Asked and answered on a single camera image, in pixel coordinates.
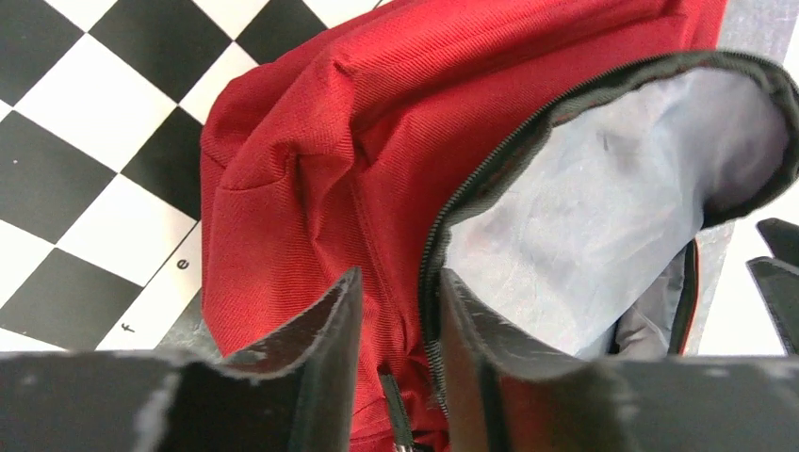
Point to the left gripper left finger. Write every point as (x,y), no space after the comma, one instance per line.
(292,390)

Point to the red backpack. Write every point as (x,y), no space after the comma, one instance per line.
(560,156)

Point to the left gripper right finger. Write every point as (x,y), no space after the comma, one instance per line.
(506,391)

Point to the black white chess mat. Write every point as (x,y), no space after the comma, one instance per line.
(102,105)

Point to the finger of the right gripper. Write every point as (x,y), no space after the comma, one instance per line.
(781,238)
(777,283)

